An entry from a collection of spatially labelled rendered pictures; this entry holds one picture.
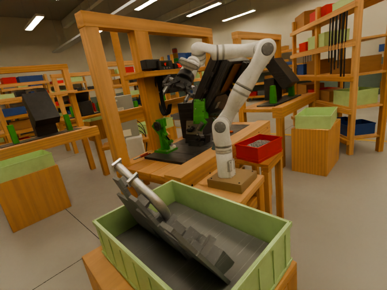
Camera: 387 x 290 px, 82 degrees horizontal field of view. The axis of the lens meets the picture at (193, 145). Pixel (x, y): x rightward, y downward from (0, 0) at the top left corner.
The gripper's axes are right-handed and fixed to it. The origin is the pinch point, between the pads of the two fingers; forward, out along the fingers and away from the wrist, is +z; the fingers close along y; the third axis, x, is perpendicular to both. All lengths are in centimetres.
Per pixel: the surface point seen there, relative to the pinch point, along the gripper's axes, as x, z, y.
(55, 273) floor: -170, 88, 59
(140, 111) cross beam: -84, -45, 42
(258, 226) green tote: -10, 34, -48
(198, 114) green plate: -76, -58, -6
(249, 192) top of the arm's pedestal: -34, 11, -49
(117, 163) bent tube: -5.9, 33.7, 7.7
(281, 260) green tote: -3, 44, -54
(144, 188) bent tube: 4.9, 41.6, -6.8
